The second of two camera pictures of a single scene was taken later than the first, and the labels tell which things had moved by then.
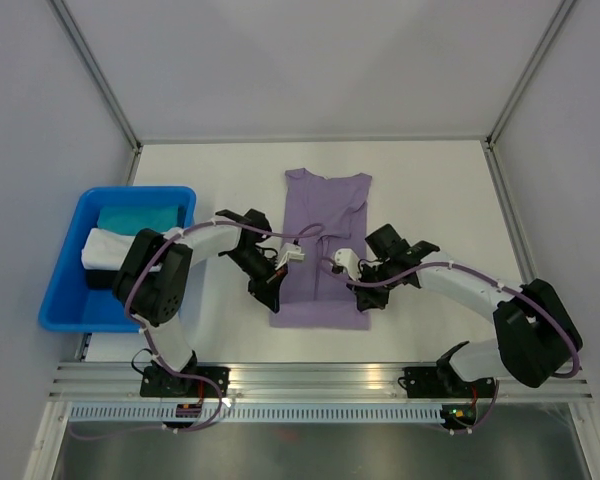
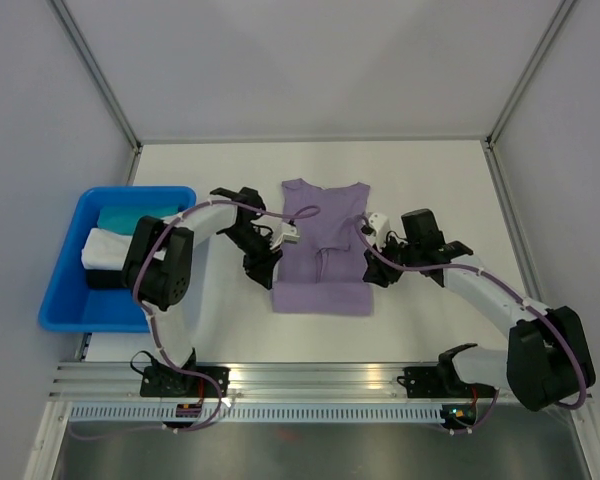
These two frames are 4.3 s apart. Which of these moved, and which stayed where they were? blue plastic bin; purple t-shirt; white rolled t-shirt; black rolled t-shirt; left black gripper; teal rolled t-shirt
Moved: purple t-shirt; left black gripper
Stayed: white rolled t-shirt; blue plastic bin; black rolled t-shirt; teal rolled t-shirt
